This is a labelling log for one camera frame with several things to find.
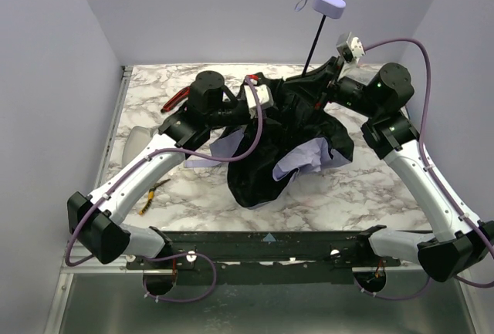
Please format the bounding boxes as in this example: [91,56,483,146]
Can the red black utility knife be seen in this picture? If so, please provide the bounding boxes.
[160,86,190,113]

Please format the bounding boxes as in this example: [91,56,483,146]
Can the yellow handled pliers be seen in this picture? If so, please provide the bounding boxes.
[138,179,169,216]

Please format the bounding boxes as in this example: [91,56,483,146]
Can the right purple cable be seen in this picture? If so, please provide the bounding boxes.
[358,37,494,300]

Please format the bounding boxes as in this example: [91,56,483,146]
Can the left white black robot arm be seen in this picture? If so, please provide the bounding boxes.
[65,71,263,267]

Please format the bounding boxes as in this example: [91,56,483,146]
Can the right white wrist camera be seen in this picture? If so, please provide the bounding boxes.
[336,32,365,79]

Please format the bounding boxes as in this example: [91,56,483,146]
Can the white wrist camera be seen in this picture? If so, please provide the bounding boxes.
[244,75,274,118]
[336,32,365,79]

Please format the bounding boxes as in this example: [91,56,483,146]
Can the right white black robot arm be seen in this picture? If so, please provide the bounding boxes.
[283,57,493,282]

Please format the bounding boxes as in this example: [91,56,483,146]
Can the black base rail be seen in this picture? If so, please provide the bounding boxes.
[127,231,400,285]

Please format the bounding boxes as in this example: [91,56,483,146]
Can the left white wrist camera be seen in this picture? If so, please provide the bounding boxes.
[244,75,274,118]

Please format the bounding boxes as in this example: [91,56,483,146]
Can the purple folding umbrella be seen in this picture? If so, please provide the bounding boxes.
[183,0,355,210]

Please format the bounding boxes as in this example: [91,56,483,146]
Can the cream umbrella case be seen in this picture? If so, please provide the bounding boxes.
[121,126,154,167]

